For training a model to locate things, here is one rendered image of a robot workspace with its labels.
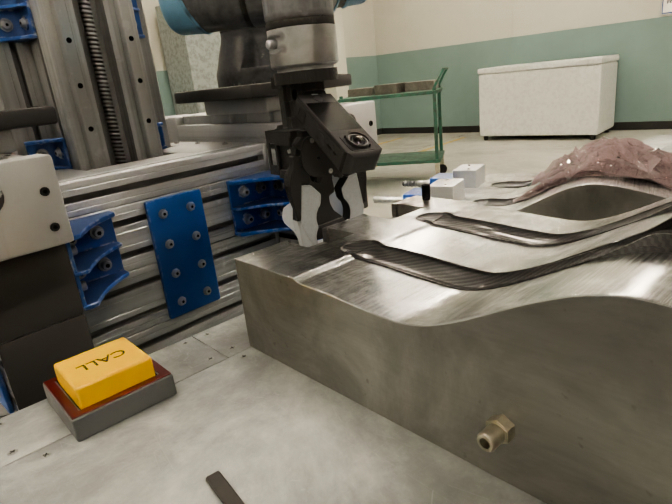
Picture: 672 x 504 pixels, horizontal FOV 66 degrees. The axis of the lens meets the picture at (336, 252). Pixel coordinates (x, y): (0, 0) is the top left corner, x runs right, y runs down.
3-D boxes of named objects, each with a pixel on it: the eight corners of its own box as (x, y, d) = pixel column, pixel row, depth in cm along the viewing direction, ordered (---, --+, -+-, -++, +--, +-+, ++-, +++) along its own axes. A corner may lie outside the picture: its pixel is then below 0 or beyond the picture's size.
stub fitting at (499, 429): (493, 432, 30) (473, 450, 29) (493, 408, 30) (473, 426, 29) (515, 442, 29) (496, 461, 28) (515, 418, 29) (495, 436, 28)
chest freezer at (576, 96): (615, 131, 673) (620, 54, 643) (598, 140, 619) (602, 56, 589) (501, 132, 770) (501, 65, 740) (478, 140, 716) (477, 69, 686)
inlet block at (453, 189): (368, 221, 78) (365, 185, 76) (382, 212, 82) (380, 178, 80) (454, 225, 71) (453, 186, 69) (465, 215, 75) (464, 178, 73)
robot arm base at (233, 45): (201, 89, 91) (190, 28, 88) (268, 82, 101) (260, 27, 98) (254, 83, 81) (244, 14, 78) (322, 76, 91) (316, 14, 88)
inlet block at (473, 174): (397, 202, 86) (395, 170, 85) (409, 195, 90) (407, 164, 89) (476, 205, 80) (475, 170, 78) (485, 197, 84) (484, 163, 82)
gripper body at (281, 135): (321, 168, 68) (310, 70, 64) (361, 174, 61) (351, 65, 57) (269, 180, 64) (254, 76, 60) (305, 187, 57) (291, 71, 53)
